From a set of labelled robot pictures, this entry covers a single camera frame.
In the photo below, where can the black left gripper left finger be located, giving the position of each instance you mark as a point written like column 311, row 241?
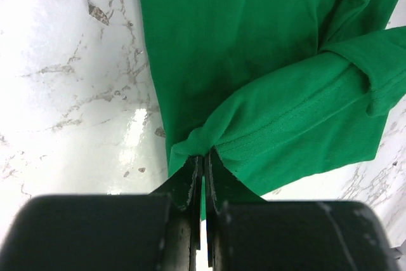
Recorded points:
column 158, row 231

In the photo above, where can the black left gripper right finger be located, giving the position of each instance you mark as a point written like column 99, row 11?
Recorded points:
column 246, row 232

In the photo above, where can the green t shirt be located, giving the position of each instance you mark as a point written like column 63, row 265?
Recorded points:
column 282, row 89

